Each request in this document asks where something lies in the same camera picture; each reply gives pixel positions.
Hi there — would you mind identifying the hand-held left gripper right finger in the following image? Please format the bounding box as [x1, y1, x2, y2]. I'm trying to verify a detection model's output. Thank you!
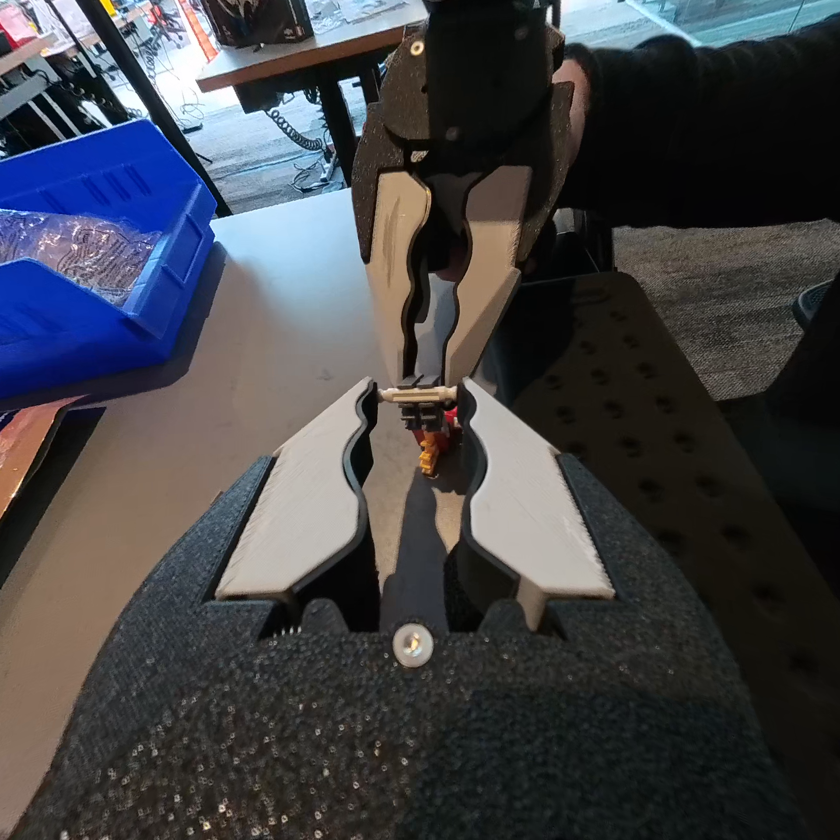
[456, 376, 618, 634]

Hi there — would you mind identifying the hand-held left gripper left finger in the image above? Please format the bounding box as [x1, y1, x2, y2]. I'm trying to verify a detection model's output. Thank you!
[215, 376, 382, 616]

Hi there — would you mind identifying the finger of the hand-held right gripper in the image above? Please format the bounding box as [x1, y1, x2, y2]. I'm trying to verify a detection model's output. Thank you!
[363, 172, 432, 389]
[444, 166, 534, 389]

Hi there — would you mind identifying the grey red yellow toy assembly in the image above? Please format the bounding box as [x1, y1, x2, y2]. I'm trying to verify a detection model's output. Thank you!
[399, 374, 463, 482]

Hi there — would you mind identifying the person's right hand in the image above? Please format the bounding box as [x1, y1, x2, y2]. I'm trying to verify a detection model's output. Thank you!
[553, 61, 590, 166]

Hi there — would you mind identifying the black office chair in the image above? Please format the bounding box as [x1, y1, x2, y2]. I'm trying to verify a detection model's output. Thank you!
[525, 210, 618, 277]

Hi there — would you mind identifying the white power strip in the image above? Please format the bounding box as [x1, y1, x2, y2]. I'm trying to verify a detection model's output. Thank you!
[289, 147, 339, 191]

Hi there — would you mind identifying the wooden background table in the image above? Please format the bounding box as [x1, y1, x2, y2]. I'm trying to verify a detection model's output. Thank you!
[197, 0, 427, 165]

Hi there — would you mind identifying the dark printed box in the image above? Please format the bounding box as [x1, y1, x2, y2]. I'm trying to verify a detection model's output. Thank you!
[200, 0, 311, 48]

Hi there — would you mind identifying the toy parts bag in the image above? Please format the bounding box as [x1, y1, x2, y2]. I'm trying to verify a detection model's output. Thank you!
[0, 397, 83, 519]

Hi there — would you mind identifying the black metal pole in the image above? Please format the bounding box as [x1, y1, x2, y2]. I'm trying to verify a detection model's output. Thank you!
[75, 0, 234, 217]

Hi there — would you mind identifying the blue plastic bin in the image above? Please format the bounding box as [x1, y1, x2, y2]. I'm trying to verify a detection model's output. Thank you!
[0, 118, 217, 403]

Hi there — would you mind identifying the clear plastic bag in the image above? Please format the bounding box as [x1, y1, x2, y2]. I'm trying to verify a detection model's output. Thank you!
[0, 209, 164, 309]

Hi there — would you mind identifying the black mesh chair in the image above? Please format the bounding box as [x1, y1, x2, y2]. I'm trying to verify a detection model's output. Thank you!
[791, 279, 840, 342]

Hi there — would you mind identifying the background workbench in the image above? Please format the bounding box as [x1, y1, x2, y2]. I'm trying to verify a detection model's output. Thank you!
[0, 0, 132, 161]

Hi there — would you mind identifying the black coiled cable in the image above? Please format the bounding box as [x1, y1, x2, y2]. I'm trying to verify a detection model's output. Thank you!
[266, 105, 326, 152]

